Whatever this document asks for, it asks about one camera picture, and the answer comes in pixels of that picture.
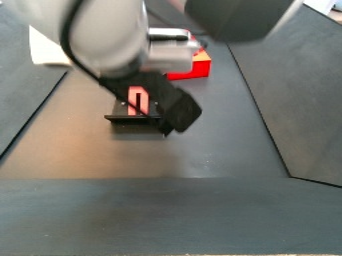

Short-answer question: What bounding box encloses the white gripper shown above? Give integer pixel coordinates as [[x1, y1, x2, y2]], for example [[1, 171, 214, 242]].
[[141, 28, 200, 73]]

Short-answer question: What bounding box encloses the red double-square peg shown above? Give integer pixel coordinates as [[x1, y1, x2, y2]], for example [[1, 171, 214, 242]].
[[128, 86, 149, 116]]

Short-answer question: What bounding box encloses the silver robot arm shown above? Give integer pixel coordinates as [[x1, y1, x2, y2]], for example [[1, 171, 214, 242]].
[[0, 0, 302, 78]]

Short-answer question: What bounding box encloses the red shape-sorter board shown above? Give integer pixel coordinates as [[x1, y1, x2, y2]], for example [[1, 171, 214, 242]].
[[164, 29, 212, 82]]

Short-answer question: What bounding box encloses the black curved holder stand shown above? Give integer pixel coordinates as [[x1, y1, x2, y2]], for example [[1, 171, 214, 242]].
[[104, 100, 160, 125]]

